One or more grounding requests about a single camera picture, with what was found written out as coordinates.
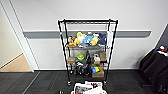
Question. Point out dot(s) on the pale basket with dark spots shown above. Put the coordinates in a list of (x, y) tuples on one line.
[(89, 89)]

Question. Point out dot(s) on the light blue plush toy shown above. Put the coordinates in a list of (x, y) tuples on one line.
[(87, 39)]

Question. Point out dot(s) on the long grey wall band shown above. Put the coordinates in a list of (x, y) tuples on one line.
[(133, 34)]

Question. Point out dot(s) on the small brown cardboard box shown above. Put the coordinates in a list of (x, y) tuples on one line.
[(71, 60)]

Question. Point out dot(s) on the navy blue plush shark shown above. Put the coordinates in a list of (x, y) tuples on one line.
[(102, 39)]

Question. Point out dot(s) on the black chair with clutter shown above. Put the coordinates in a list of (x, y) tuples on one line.
[(155, 66)]

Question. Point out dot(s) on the blue yellow green toy pack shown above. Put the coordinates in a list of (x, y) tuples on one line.
[(96, 69)]

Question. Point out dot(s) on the yellow plush toy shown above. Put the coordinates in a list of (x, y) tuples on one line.
[(79, 37)]

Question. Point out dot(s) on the brown plush toy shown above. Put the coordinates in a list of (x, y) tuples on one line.
[(71, 42)]

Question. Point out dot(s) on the green and yellow bowl toy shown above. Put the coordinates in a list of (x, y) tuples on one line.
[(80, 58)]

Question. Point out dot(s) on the flat white box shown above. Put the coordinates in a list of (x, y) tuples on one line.
[(109, 39)]

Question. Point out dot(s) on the yellow and white plush duck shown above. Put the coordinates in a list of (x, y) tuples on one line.
[(94, 39)]

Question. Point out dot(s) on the stacked brown cardboard boxes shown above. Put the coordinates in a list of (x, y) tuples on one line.
[(102, 56)]

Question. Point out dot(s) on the black pointed bag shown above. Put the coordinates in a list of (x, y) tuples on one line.
[(88, 59)]

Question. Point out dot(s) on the white door frame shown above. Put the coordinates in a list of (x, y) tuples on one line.
[(21, 40)]

